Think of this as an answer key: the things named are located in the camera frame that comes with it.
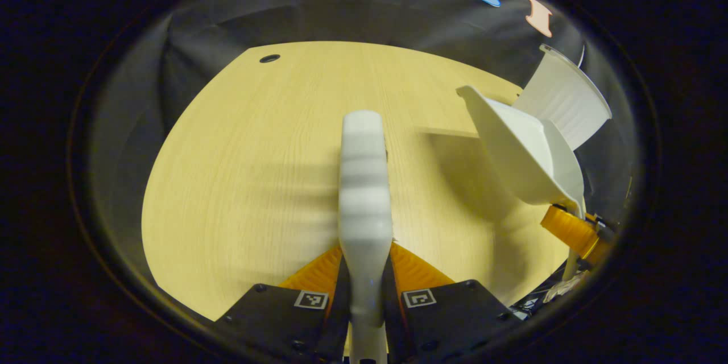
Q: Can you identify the wooden desktop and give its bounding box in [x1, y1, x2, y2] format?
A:
[141, 41, 572, 353]

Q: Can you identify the white dustpan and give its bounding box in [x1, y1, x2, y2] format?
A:
[456, 85, 588, 282]

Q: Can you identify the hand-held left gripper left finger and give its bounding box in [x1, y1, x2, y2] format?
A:
[213, 245, 350, 364]

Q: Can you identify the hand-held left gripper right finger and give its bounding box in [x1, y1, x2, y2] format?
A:
[382, 242, 516, 364]

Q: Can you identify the black backdrop cloth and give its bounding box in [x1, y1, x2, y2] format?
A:
[91, 0, 633, 239]

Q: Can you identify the white ribbed garbage bin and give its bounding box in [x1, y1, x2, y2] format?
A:
[512, 44, 613, 151]

